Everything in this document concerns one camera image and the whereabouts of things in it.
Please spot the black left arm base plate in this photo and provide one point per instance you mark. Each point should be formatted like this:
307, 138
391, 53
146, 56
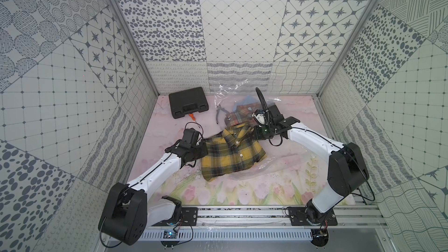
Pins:
187, 215

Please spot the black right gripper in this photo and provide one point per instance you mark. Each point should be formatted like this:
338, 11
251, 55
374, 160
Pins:
258, 135

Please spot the red plaid shirt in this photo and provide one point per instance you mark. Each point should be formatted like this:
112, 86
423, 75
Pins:
242, 115

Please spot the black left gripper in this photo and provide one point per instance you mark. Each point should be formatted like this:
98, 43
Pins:
202, 149

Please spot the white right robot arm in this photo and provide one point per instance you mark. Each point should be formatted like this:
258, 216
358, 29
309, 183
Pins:
346, 166

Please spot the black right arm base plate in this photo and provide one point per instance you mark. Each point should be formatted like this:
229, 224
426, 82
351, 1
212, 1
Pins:
304, 216

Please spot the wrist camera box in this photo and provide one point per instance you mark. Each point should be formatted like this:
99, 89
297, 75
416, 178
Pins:
190, 136
271, 115

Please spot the black plastic tool case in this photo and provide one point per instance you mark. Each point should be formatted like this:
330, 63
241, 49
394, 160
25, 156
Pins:
187, 102

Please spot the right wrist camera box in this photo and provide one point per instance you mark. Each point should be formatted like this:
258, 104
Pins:
271, 115

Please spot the yellow plaid shirt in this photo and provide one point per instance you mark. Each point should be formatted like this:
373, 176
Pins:
233, 150

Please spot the light blue shirt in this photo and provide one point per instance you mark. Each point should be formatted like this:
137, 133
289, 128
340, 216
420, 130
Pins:
247, 100

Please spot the aluminium mounting rail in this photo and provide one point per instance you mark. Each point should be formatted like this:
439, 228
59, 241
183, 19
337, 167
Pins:
363, 216

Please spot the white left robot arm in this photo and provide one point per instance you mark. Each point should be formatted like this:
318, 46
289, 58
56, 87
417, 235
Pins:
127, 213

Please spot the blue handled pliers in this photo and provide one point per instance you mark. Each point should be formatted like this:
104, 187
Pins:
222, 115

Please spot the clear plastic vacuum bag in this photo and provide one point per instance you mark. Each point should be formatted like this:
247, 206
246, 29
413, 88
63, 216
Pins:
287, 155

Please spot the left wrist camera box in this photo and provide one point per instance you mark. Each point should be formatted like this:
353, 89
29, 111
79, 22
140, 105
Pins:
190, 136

